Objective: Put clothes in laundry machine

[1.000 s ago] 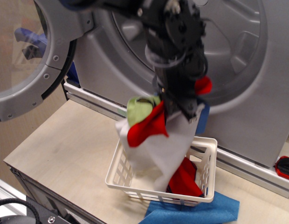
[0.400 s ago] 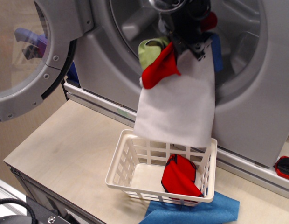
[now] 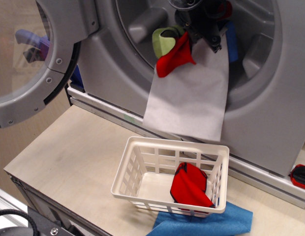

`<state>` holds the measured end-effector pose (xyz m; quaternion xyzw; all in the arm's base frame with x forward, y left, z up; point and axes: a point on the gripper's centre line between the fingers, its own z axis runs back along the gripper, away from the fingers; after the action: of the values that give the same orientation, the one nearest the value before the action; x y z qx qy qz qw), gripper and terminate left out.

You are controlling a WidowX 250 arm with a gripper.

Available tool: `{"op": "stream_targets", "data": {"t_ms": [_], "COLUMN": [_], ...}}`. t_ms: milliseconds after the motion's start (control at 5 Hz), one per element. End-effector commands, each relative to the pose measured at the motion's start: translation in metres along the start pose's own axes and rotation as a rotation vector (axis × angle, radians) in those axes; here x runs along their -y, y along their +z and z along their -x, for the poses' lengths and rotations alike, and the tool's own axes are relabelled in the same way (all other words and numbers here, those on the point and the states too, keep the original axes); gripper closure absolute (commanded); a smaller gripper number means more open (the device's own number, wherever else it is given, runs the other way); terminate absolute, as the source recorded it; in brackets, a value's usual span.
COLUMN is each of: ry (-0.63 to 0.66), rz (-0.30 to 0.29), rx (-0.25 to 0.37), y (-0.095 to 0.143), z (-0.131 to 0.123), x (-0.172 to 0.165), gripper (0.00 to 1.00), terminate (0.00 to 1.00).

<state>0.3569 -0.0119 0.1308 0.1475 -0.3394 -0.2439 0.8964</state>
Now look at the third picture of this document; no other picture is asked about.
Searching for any red and black tool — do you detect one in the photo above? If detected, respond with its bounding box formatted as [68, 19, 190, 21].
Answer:
[289, 164, 305, 189]

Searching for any aluminium profile rail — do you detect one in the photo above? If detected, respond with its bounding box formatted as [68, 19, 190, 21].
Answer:
[67, 87, 305, 208]

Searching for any green felt cloth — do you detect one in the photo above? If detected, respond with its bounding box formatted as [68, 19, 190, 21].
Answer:
[152, 25, 185, 59]

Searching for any green tape piece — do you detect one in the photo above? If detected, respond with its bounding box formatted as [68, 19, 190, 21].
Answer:
[123, 114, 136, 124]

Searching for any red felt cloth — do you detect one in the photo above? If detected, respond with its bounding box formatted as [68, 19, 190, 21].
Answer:
[156, 32, 196, 78]

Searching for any blue block behind door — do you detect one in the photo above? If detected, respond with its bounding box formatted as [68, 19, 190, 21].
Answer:
[70, 65, 84, 89]

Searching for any white plastic laundry basket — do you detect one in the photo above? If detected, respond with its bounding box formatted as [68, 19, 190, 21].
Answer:
[111, 137, 229, 218]

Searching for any black metal bracket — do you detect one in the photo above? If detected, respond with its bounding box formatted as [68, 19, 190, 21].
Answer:
[27, 207, 83, 236]

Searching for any white felt cloth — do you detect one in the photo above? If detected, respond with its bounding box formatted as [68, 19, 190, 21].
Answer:
[143, 36, 229, 142]

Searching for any blue felt cloth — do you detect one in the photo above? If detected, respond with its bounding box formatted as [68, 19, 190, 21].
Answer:
[148, 202, 253, 236]
[225, 21, 239, 63]

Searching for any blue felt cloth under basket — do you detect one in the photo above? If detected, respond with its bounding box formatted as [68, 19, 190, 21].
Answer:
[148, 202, 253, 236]

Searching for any black braided cable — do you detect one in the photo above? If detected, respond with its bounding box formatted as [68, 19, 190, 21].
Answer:
[0, 209, 40, 236]

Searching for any red cloth with dark trim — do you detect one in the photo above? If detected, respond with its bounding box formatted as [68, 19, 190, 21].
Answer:
[170, 162, 214, 208]

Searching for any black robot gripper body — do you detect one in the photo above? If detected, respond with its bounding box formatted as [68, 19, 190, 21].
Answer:
[168, 0, 228, 53]

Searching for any grey round washer door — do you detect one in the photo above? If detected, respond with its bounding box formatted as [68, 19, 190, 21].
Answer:
[0, 0, 99, 128]

